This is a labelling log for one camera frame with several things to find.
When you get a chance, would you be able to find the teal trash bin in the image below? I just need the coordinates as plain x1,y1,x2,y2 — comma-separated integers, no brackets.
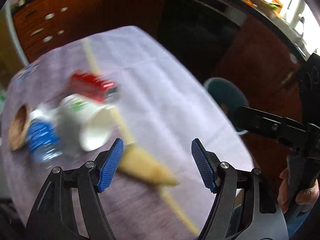
203,77,249,135

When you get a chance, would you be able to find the brown wooden kitchen cabinet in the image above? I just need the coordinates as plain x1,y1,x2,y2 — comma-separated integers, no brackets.
12,0,164,62

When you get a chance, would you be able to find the person's right hand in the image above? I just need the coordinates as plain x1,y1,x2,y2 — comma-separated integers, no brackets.
277,168,319,213

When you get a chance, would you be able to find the clear plastic water bottle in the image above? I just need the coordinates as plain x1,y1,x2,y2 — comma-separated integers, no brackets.
26,104,62,163

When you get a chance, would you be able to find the pale yellow husk piece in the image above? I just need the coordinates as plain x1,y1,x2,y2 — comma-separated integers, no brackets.
118,144,179,186

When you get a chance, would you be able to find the white paper cup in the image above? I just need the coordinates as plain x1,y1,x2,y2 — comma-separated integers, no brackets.
58,94,114,152

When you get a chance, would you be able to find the red cola can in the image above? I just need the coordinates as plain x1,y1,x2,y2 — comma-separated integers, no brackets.
67,70,119,103

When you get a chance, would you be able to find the black oven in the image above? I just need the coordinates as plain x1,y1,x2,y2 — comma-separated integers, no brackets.
157,0,246,82

